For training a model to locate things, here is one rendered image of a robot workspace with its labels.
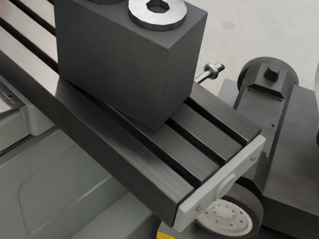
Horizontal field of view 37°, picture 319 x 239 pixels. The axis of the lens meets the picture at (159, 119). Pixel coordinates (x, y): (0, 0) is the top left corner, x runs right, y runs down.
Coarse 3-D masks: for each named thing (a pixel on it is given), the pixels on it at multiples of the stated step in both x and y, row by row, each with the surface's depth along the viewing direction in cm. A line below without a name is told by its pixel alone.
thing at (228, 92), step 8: (224, 80) 174; (232, 80) 175; (224, 88) 171; (232, 88) 172; (216, 96) 168; (224, 96) 169; (232, 96) 169; (232, 104) 166; (160, 224) 133; (192, 224) 134; (160, 232) 131; (168, 232) 131; (176, 232) 131; (184, 232) 132; (192, 232) 132; (200, 232) 132; (208, 232) 132; (264, 232) 134; (272, 232) 134; (280, 232) 135
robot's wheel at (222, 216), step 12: (228, 192) 118; (240, 192) 119; (216, 204) 125; (228, 204) 123; (240, 204) 118; (252, 204) 119; (204, 216) 130; (216, 216) 128; (228, 216) 127; (240, 216) 124; (252, 216) 119; (204, 228) 131; (216, 228) 130; (228, 228) 130; (240, 228) 128; (252, 228) 123
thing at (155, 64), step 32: (64, 0) 75; (96, 0) 73; (128, 0) 75; (160, 0) 74; (64, 32) 80; (96, 32) 75; (128, 32) 71; (160, 32) 71; (192, 32) 73; (64, 64) 85; (96, 64) 80; (128, 64) 75; (160, 64) 71; (192, 64) 81; (96, 96) 86; (128, 96) 80; (160, 96) 76
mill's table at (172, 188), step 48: (0, 0) 102; (48, 0) 108; (0, 48) 92; (48, 48) 94; (48, 96) 87; (192, 96) 89; (96, 144) 83; (144, 144) 83; (192, 144) 84; (240, 144) 86; (144, 192) 79; (192, 192) 76
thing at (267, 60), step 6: (252, 60) 157; (258, 60) 155; (264, 60) 154; (270, 60) 153; (276, 60) 154; (246, 66) 157; (282, 66) 152; (288, 66) 154; (240, 72) 160; (246, 72) 157; (288, 72) 152; (294, 72) 155; (240, 78) 160; (294, 78) 153; (240, 84) 162
